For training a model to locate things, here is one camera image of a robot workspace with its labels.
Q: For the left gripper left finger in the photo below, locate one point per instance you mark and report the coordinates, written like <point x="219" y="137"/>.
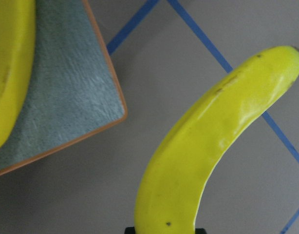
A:
<point x="130" y="230"/>

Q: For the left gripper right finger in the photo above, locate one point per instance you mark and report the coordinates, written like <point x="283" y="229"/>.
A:
<point x="200" y="231"/>

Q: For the yellow banana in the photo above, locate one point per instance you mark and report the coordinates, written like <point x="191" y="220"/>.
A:
<point x="17" y="50"/>
<point x="170" y="191"/>

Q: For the grey square plate orange rim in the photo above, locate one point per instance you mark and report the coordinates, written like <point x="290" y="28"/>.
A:
<point x="74" y="91"/>

